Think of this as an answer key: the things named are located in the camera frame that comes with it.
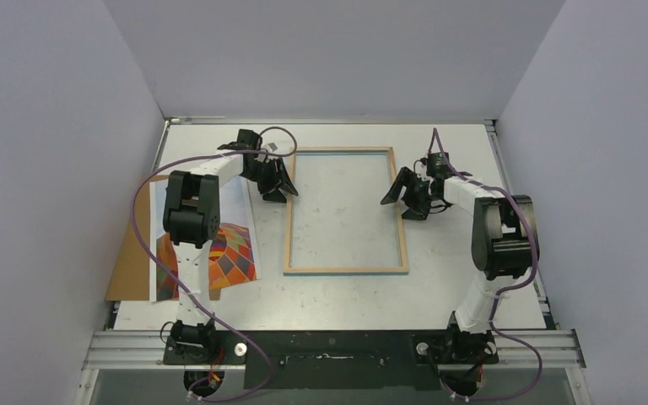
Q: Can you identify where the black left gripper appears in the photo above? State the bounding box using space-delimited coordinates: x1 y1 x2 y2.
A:
242 159 298 204

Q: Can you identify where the blue wooden picture frame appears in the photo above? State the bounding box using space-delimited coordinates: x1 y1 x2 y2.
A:
283 146 409 277

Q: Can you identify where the hot air balloon photo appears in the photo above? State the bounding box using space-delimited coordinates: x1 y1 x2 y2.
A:
148 175 262 304

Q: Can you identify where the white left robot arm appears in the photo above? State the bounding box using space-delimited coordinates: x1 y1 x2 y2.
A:
163 129 298 364

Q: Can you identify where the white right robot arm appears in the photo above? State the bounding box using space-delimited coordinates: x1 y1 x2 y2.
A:
381 153 539 363

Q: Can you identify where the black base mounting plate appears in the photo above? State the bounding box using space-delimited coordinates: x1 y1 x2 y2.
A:
162 329 499 395

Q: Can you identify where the brown cardboard backing board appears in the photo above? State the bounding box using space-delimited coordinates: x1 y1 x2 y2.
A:
105 175 222 304

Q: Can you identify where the aluminium front rail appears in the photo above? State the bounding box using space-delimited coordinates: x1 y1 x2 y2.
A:
83 329 586 370

